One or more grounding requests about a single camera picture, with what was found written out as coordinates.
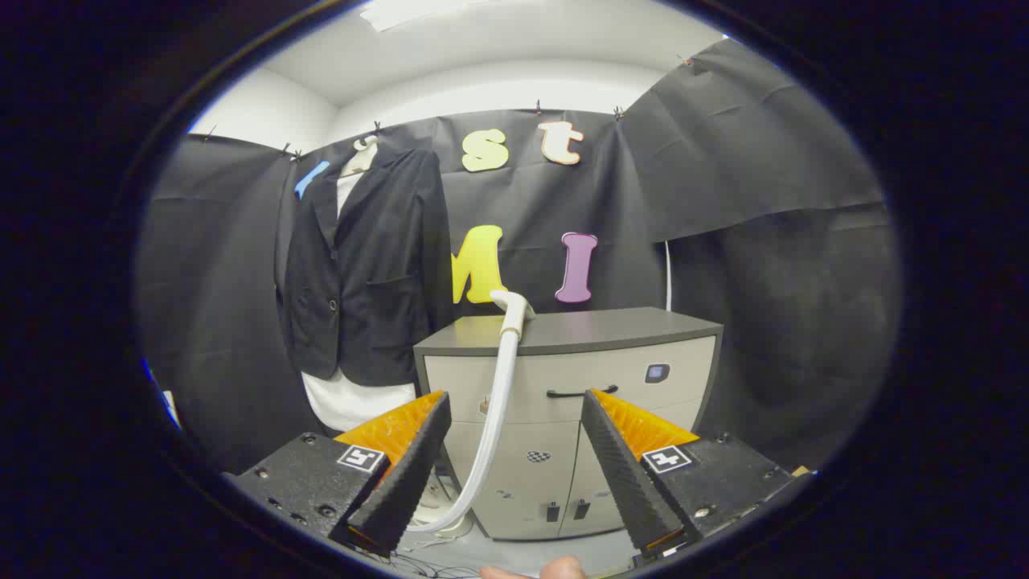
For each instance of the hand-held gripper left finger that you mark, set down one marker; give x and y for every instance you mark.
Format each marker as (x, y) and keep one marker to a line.
(410, 474)

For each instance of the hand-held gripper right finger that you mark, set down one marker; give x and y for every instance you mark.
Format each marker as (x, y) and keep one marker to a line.
(623, 474)

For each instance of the white garment steamer base stand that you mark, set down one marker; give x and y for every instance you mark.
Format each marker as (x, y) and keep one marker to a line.
(434, 494)

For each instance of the white shirt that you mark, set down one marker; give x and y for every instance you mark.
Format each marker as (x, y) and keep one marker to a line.
(354, 402)

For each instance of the white garment steamer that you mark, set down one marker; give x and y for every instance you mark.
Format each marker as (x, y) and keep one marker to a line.
(502, 378)

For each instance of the black blazer jacket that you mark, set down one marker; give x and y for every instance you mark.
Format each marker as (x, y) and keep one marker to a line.
(378, 265)

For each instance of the cream clothes hanger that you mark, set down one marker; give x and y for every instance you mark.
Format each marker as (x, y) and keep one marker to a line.
(366, 161)

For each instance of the small electronic cabinet lock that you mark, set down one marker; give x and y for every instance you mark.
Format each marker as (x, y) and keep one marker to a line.
(657, 373)

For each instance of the grey cabinet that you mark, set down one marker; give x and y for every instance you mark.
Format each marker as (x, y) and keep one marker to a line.
(611, 330)

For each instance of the white panel with blue edge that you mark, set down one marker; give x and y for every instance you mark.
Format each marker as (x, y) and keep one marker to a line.
(170, 406)

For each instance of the black backdrop cloth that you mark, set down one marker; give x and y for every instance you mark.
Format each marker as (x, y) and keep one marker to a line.
(723, 161)

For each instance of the ceiling light panel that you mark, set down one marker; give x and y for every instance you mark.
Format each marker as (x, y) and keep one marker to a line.
(410, 11)

